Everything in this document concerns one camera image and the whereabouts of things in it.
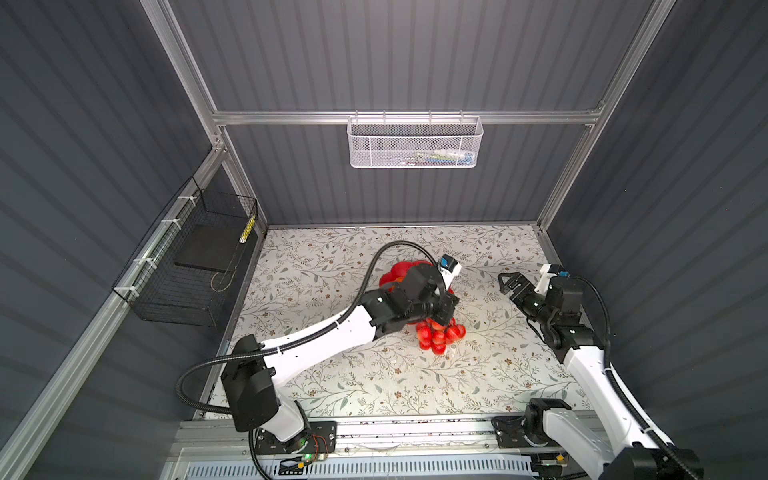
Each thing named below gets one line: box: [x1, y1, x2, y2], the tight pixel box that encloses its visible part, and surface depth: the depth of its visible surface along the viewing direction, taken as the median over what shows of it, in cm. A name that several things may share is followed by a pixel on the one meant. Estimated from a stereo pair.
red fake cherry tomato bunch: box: [416, 317, 466, 355], surface depth 74 cm
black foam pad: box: [174, 224, 243, 273], surface depth 75 cm
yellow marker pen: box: [239, 214, 256, 244], surface depth 83 cm
